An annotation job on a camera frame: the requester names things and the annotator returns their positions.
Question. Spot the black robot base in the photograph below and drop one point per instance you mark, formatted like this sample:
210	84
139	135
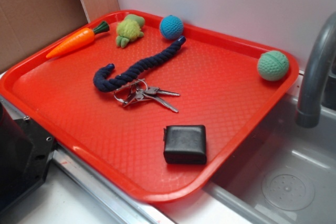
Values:
26	151

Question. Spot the red plastic tray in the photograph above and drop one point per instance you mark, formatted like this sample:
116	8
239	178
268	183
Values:
214	74

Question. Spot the silver key bunch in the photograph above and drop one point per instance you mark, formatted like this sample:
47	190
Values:
139	91

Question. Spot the black rectangular box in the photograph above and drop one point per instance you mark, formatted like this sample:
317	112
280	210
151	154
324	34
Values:
185	144

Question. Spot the blue dimpled ball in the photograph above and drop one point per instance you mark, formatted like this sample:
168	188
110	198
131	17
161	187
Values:
171	27

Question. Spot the green plush turtle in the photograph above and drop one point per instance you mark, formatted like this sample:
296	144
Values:
129	30

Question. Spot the orange toy carrot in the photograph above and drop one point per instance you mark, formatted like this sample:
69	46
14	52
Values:
78	40

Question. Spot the green dimpled ball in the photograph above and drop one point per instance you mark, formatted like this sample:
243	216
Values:
273	65

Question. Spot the grey toy sink basin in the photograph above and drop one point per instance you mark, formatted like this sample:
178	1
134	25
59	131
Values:
281	172

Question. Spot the grey toy faucet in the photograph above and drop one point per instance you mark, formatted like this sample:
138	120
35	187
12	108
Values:
318	85

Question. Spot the brown cardboard panel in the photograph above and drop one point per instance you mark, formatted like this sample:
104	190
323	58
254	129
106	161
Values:
30	25

